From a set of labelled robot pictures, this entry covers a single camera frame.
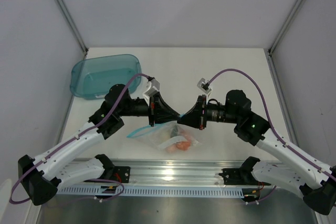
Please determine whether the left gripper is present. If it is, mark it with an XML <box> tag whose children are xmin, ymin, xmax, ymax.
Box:
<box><xmin>118</xmin><ymin>92</ymin><xmax>181</xmax><ymax>127</ymax></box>

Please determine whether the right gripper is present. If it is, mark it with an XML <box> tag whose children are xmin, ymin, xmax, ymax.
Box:
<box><xmin>177</xmin><ymin>95</ymin><xmax>239</xmax><ymax>131</ymax></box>

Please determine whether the clear zip top bag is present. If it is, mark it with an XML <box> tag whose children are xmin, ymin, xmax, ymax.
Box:
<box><xmin>127</xmin><ymin>121</ymin><xmax>201</xmax><ymax>153</ymax></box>

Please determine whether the white toy egg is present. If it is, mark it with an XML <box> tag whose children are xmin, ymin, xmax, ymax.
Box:
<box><xmin>160</xmin><ymin>132</ymin><xmax>171</xmax><ymax>142</ymax></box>

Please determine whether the green toy pepper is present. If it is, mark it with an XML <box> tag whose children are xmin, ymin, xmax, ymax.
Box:
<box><xmin>170</xmin><ymin>125</ymin><xmax>180</xmax><ymax>138</ymax></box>

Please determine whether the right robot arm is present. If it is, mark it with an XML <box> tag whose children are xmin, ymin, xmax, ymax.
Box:
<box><xmin>178</xmin><ymin>90</ymin><xmax>335</xmax><ymax>215</ymax></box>

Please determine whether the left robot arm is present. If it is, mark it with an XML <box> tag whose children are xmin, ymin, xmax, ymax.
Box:
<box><xmin>17</xmin><ymin>80</ymin><xmax>180</xmax><ymax>206</ymax></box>

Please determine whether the teal plastic tub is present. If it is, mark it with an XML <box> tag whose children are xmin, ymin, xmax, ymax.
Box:
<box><xmin>70</xmin><ymin>54</ymin><xmax>142</xmax><ymax>100</ymax></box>

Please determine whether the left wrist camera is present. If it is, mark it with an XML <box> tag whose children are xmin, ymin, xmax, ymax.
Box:
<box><xmin>143</xmin><ymin>77</ymin><xmax>160</xmax><ymax>105</ymax></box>

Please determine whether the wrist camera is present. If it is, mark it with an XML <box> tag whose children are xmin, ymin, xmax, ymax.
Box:
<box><xmin>143</xmin><ymin>77</ymin><xmax>160</xmax><ymax>105</ymax></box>
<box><xmin>197</xmin><ymin>78</ymin><xmax>212</xmax><ymax>100</ymax></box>

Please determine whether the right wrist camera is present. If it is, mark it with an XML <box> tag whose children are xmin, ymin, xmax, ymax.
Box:
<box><xmin>197</xmin><ymin>78</ymin><xmax>212</xmax><ymax>100</ymax></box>

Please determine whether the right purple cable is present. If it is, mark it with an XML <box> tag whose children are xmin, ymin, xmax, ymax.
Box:
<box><xmin>204</xmin><ymin>68</ymin><xmax>336</xmax><ymax>205</ymax></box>

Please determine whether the purple cable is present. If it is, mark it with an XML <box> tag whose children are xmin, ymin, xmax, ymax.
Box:
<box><xmin>204</xmin><ymin>68</ymin><xmax>336</xmax><ymax>205</ymax></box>
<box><xmin>9</xmin><ymin>73</ymin><xmax>157</xmax><ymax>205</ymax></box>

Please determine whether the aluminium mounting rail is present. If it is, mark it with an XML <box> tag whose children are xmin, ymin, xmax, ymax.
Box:
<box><xmin>35</xmin><ymin>158</ymin><xmax>322</xmax><ymax>189</ymax></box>

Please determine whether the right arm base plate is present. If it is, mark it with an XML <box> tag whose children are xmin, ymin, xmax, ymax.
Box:
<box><xmin>218</xmin><ymin>168</ymin><xmax>270</xmax><ymax>186</ymax></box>

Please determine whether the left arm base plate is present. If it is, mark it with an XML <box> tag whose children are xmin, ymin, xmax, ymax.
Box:
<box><xmin>98</xmin><ymin>166</ymin><xmax>131</xmax><ymax>184</ymax></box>

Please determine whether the slotted cable duct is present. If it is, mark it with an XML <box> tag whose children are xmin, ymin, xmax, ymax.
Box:
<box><xmin>57</xmin><ymin>185</ymin><xmax>244</xmax><ymax>198</ymax></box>

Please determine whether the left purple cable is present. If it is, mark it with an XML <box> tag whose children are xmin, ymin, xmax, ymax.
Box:
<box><xmin>9</xmin><ymin>73</ymin><xmax>157</xmax><ymax>205</ymax></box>

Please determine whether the left frame post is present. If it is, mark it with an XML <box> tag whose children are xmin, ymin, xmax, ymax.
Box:
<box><xmin>54</xmin><ymin>0</ymin><xmax>88</xmax><ymax>54</ymax></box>

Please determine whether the frame post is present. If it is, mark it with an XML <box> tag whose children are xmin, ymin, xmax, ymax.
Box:
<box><xmin>54</xmin><ymin>0</ymin><xmax>88</xmax><ymax>54</ymax></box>
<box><xmin>267</xmin><ymin>0</ymin><xmax>323</xmax><ymax>54</ymax></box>

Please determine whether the right frame post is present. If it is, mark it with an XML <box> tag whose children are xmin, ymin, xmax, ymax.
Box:
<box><xmin>267</xmin><ymin>0</ymin><xmax>323</xmax><ymax>54</ymax></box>

